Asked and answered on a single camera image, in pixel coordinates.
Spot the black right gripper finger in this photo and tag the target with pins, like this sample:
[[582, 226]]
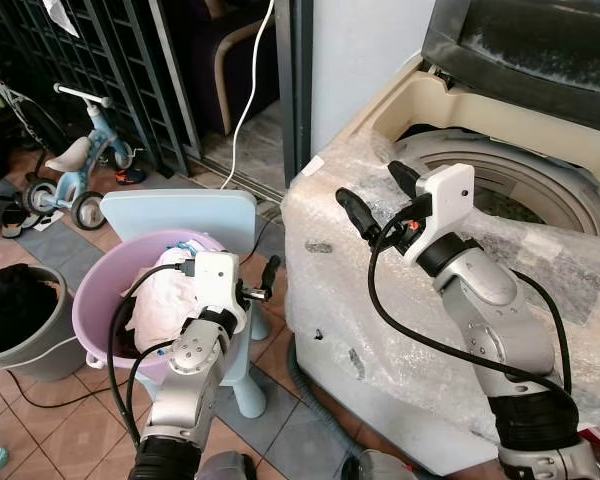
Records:
[[356, 208], [402, 177]]

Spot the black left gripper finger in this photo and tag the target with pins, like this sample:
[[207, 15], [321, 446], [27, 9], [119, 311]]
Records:
[[272, 268], [269, 296]]

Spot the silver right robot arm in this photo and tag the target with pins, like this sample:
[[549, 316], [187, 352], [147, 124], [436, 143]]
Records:
[[490, 300]]

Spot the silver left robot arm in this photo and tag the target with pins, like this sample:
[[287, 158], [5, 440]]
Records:
[[195, 352]]

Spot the beige top-load washing machine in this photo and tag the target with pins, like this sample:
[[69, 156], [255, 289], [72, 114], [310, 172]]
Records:
[[400, 420]]

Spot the black clothes pile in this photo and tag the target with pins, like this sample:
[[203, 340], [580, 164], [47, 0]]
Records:
[[15, 300]]

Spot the clear bubble wrap sheet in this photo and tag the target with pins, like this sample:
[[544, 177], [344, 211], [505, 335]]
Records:
[[330, 260]]

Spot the pale pink white garment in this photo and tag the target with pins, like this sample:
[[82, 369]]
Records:
[[165, 292]]

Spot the light blue plastic stool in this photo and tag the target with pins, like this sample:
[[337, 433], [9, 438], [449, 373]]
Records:
[[180, 210]]

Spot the pink plastic basin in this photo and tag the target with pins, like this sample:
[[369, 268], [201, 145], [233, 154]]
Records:
[[93, 300]]

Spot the dark grey washer lid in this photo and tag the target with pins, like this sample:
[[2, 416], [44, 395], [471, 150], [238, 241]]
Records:
[[520, 30]]

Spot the purple armchair wooden armrest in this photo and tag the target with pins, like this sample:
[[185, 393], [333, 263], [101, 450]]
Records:
[[230, 50]]

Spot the grey right robot leg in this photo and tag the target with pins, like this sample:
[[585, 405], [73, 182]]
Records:
[[385, 468]]

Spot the grey plastic bucket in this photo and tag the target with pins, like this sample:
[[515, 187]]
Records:
[[42, 357]]

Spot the light blue child tricycle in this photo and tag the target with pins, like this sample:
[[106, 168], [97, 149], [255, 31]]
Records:
[[85, 150]]

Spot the dark metal grille gate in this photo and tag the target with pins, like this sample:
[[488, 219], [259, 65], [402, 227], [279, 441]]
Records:
[[110, 60]]

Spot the white paper sheet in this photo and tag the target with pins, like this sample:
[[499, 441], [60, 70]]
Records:
[[62, 15]]

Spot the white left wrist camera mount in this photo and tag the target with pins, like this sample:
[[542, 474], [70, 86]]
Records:
[[218, 280]]

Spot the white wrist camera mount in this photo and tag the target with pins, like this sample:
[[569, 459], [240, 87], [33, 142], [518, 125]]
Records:
[[445, 200], [218, 280]]

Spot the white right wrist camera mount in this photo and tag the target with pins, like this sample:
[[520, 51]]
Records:
[[445, 200]]

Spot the dark metal door frame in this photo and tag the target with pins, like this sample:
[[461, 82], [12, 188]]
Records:
[[295, 80]]

